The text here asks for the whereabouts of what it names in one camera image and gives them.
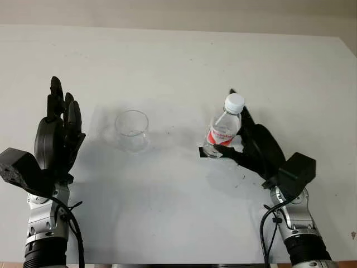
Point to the clear plastic water bottle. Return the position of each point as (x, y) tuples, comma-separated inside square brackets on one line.
[(224, 125)]

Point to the clear glass cup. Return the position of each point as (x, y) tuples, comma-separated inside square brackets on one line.
[(132, 134)]

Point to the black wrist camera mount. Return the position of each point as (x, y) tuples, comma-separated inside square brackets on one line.
[(298, 173), (19, 167)]

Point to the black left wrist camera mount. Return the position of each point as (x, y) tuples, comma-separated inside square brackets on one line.
[(19, 167)]

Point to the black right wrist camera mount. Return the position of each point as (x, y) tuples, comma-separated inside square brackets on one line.
[(298, 173)]

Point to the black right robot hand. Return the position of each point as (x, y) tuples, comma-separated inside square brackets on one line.
[(265, 150)]

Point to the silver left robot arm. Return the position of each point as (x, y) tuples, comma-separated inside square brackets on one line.
[(47, 223)]

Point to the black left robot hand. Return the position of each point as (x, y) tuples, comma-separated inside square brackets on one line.
[(53, 139)]

